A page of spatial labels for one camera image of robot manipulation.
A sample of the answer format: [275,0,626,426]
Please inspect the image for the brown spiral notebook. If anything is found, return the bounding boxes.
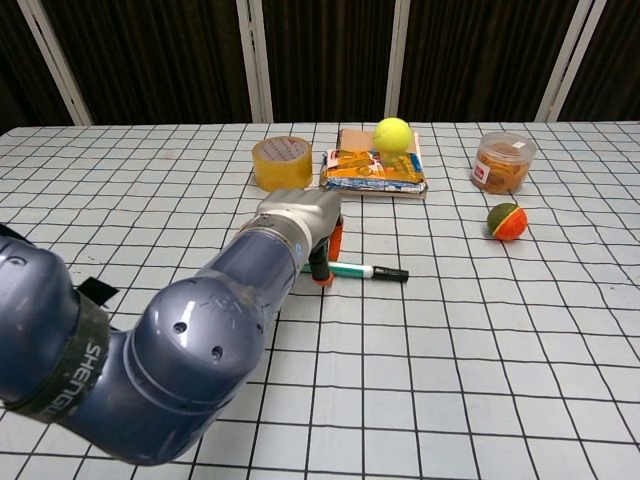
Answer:
[335,127,428,201]

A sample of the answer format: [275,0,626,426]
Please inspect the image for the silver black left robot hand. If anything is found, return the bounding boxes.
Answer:
[254,188,347,290]

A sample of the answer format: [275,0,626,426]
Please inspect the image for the yellow tennis ball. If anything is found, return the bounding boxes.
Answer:
[373,117,414,153]

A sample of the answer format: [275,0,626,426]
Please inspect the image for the dark strap on left arm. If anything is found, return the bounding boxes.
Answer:
[3,277,120,422]

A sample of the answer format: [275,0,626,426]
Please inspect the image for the clear jar of rubber bands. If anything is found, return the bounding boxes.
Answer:
[469,131,538,195]

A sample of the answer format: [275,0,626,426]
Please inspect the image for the green orange small ball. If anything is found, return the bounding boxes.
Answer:
[486,202,529,243]

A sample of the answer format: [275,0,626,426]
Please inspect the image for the black marker cap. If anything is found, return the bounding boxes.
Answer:
[371,266,411,283]

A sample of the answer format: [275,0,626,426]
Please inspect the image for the colourful printed snack packet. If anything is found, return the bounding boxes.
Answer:
[318,147,430,195]

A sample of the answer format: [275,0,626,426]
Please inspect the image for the white black checked tablecloth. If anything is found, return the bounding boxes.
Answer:
[0,121,640,480]

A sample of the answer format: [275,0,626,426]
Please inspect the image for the white green marker body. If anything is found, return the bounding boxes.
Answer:
[298,260,377,282]

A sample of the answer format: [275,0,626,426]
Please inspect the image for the yellow packing tape roll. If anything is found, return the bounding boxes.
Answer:
[251,135,315,194]

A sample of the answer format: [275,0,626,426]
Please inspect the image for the white screen frame post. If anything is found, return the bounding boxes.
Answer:
[235,0,274,124]
[536,0,609,123]
[384,0,420,123]
[13,0,94,126]

